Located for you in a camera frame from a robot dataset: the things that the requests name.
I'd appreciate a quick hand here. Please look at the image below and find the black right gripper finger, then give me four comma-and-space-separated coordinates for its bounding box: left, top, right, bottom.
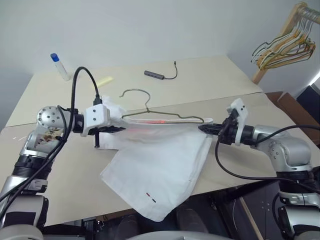
197, 123, 223, 137

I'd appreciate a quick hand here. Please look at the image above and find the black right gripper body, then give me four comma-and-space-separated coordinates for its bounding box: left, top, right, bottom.
217, 117, 241, 146

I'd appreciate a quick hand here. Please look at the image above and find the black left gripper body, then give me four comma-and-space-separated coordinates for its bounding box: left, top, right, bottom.
87, 125, 112, 149

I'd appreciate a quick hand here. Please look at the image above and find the green wire hanger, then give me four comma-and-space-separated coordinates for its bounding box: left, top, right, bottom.
119, 88, 206, 125

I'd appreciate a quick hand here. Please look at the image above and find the white cloth garment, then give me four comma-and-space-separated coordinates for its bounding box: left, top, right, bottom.
94, 94, 215, 223

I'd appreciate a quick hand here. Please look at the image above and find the wooden hanger rack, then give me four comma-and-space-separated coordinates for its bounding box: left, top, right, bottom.
251, 1, 320, 85

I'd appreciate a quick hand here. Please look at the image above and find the yellow sticky note pad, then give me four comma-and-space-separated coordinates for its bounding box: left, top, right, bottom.
95, 75, 115, 88

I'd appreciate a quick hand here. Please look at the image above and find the brown side furniture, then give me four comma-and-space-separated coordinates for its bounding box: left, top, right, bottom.
265, 90, 320, 149

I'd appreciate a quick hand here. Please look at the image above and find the white bottle with blue cap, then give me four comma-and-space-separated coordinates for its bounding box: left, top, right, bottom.
49, 52, 72, 82

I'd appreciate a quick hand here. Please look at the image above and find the black panel with white marks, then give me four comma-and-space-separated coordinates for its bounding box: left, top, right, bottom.
233, 179, 285, 240

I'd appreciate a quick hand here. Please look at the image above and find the thin wooden stick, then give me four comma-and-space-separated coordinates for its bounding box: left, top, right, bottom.
239, 196, 264, 240

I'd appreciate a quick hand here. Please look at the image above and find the dark rounded shape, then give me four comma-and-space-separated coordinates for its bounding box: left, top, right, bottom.
116, 214, 144, 236
175, 206, 210, 234

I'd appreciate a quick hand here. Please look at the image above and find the grey robot torso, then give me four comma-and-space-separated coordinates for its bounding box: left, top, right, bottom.
37, 227, 216, 240

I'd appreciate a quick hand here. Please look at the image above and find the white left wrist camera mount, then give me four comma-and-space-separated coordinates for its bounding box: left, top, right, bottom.
80, 104, 111, 137

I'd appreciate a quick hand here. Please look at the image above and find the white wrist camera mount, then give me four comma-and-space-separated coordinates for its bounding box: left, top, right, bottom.
80, 104, 111, 137
225, 97, 249, 146

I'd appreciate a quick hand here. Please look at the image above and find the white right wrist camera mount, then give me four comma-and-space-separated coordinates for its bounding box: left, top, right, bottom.
225, 97, 249, 146

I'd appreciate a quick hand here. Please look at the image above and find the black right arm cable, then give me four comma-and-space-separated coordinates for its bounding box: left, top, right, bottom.
215, 116, 320, 194

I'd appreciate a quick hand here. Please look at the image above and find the grey USB hub with cable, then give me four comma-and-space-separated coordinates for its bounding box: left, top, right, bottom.
143, 60, 179, 81

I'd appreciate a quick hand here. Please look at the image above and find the bundle of wire hangers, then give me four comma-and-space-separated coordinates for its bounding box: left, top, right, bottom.
250, 6, 317, 70

